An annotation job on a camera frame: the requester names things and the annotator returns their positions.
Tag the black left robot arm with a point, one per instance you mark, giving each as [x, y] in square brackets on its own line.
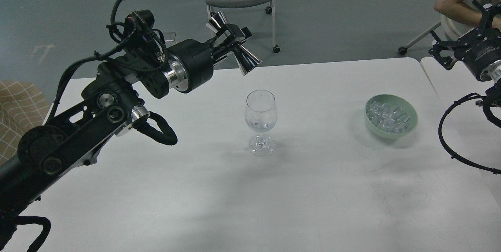
[95, 100]

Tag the pile of clear ice cubes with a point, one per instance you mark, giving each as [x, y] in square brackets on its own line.
[388, 118]

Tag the silver metal jigger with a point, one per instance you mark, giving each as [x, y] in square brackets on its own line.
[246, 62]

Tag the silver floor plate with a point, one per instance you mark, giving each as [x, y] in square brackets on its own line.
[168, 36]

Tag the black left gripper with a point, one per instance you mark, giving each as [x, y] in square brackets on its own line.
[191, 62]

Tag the clear wine glass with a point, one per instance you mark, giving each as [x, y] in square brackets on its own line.
[261, 115]

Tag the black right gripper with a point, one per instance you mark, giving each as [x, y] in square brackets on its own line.
[483, 54]

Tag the white rolling chair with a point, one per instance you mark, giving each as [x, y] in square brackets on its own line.
[452, 29]

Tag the green bowl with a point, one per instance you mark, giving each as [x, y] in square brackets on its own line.
[392, 100]

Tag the beige checkered sofa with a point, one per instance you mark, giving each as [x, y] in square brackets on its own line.
[22, 107]

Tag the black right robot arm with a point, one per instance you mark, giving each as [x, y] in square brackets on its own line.
[443, 52]

